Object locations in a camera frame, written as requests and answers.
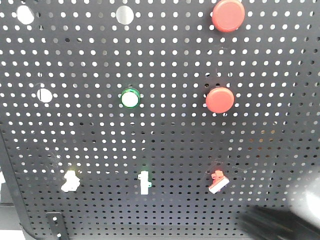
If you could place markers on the lit yellow toggle switch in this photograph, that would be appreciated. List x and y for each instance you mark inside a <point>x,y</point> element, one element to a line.
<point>72,182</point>

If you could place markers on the green ringed white button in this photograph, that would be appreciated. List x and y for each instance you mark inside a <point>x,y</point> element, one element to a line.
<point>130,97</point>

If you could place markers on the red push button right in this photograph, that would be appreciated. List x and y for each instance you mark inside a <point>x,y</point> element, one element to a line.
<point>219,100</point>

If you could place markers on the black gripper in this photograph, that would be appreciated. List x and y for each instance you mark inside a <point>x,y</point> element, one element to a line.
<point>300,222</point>

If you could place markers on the upper red mushroom button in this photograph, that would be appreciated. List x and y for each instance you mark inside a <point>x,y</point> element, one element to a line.
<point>228,15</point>

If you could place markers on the black left pegboard clamp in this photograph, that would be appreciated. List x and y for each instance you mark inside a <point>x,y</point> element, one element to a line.
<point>57,225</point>

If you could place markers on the white green toggle switch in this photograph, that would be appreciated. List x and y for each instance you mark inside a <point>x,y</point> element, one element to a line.
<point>145,184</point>

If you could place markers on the black perforated pegboard panel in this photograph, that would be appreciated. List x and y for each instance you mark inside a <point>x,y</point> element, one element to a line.
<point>63,67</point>

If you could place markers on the red toggle switch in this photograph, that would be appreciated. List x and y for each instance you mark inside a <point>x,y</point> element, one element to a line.
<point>219,181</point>

